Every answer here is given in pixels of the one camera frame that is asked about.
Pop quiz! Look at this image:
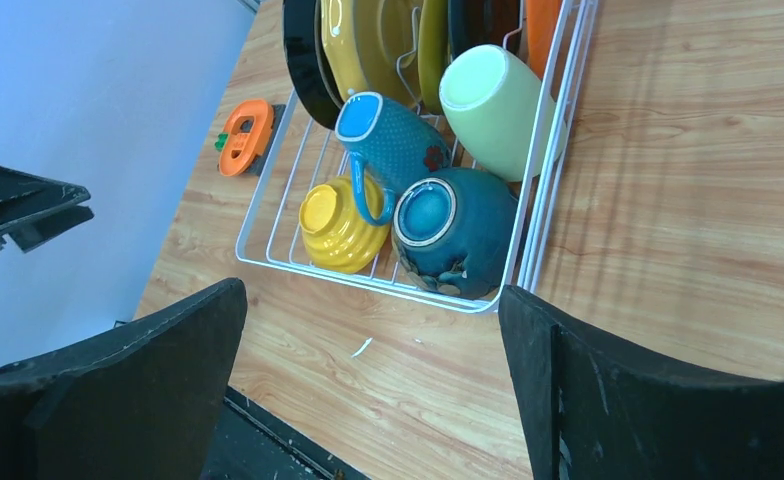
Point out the yellow dotted plate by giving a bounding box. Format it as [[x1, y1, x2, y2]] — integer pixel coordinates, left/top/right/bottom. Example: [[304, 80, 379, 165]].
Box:
[[320, 0, 423, 108]]

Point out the black plate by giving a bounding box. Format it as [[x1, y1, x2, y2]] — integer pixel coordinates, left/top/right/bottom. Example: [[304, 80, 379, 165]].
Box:
[[448, 0, 521, 59]]

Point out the light green mug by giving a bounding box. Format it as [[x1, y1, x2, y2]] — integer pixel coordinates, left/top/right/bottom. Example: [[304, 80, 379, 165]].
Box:
[[439, 44, 542, 182]]

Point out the blue dotted mug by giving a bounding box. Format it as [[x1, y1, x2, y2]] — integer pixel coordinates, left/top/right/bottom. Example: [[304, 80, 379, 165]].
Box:
[[334, 91, 453, 226]]

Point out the yellow ribbed bowl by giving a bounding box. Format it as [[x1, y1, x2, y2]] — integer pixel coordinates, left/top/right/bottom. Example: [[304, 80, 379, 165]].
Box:
[[299, 175, 390, 274]]

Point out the olive patterned plate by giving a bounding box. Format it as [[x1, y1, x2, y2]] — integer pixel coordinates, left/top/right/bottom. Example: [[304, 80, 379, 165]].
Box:
[[417, 0, 449, 115]]

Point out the white wire dish rack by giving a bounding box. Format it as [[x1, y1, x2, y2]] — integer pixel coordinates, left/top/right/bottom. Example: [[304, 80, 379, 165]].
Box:
[[235, 1, 598, 314]]

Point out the orange plate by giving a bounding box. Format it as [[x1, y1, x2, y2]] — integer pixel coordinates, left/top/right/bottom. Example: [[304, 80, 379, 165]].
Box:
[[525, 0, 563, 78]]

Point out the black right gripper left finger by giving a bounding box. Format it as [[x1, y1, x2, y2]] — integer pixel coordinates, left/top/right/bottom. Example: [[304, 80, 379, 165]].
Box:
[[0, 278, 248, 479]]

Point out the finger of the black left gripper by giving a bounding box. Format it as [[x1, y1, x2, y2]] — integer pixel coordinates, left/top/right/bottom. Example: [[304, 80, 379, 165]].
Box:
[[0, 165, 91, 232], [9, 205, 94, 253]]

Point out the dark blue floral bowl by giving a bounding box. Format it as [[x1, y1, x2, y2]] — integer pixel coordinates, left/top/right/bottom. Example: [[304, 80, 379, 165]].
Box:
[[393, 167, 518, 300]]

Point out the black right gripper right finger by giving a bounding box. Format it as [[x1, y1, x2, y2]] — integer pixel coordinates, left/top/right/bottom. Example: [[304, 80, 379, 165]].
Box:
[[498, 286, 784, 479]]

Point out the dark red rimmed white plate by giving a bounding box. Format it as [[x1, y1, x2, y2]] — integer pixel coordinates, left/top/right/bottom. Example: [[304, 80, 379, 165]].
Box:
[[282, 0, 342, 130]]

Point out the orange handle toy on pad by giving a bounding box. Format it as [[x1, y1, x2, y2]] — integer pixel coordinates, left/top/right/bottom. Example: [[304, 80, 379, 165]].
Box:
[[214, 98, 286, 177]]

